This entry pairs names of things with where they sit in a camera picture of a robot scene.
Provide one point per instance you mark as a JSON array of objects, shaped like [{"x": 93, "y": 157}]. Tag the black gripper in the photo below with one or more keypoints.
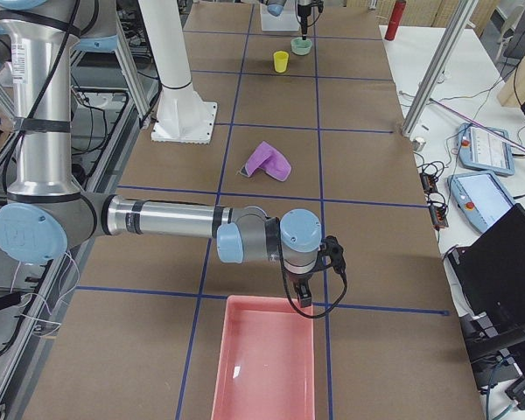
[
  {"x": 301, "y": 278},
  {"x": 304, "y": 13}
]

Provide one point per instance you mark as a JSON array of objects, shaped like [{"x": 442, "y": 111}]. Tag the pale green bowl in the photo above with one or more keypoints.
[{"x": 301, "y": 46}]

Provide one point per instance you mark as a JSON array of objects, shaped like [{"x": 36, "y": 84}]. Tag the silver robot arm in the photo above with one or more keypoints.
[{"x": 47, "y": 213}]

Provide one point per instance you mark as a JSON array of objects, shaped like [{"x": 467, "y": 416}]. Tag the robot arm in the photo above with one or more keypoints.
[{"x": 276, "y": 7}]

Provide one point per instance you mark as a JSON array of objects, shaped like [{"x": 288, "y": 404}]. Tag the translucent white bin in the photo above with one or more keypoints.
[{"x": 285, "y": 22}]

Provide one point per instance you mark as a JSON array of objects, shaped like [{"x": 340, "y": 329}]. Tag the yellow plastic cup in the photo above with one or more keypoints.
[{"x": 280, "y": 61}]

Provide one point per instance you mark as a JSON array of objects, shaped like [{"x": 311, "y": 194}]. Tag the pink plastic tray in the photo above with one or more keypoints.
[{"x": 266, "y": 363}]

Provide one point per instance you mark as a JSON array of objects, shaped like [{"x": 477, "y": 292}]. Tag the red bottle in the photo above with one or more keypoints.
[{"x": 395, "y": 19}]

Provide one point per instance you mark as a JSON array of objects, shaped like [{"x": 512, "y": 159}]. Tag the purple microfibre cloth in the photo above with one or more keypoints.
[{"x": 268, "y": 159}]

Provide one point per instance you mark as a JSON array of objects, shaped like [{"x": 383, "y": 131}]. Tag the black laptop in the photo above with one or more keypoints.
[{"x": 491, "y": 271}]

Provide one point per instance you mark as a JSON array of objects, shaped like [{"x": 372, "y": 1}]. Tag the blue teach pendant lower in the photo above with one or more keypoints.
[{"x": 481, "y": 197}]

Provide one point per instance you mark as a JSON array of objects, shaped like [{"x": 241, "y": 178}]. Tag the blue teach pendant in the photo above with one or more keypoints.
[
  {"x": 481, "y": 197},
  {"x": 480, "y": 150}
]

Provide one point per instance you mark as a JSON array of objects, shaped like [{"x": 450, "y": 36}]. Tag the blue teach pendant upper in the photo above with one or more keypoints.
[{"x": 480, "y": 150}]

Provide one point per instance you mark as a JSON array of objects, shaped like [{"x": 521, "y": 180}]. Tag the purple grabber stick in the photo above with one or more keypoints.
[{"x": 479, "y": 125}]

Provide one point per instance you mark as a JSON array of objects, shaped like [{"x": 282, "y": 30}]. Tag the aluminium frame post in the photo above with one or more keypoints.
[{"x": 446, "y": 45}]

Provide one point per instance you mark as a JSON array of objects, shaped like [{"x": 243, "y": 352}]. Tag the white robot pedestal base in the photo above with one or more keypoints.
[{"x": 182, "y": 116}]

